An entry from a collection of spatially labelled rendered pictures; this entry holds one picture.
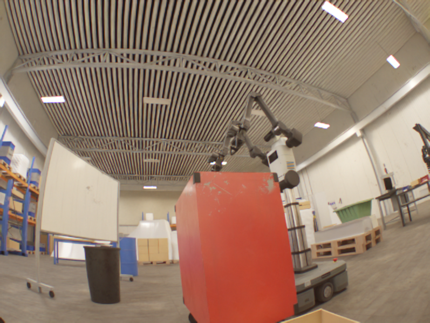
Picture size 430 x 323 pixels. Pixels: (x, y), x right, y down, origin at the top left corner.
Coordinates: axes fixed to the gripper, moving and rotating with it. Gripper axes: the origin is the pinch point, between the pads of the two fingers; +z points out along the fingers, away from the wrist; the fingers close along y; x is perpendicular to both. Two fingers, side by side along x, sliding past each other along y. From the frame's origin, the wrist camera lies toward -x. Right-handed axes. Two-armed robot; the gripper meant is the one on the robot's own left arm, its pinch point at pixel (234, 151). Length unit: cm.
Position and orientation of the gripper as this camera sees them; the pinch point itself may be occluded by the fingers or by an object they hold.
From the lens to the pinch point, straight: 139.4
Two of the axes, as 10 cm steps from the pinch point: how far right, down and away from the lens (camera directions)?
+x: 8.7, 4.9, 0.9
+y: 3.2, -4.2, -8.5
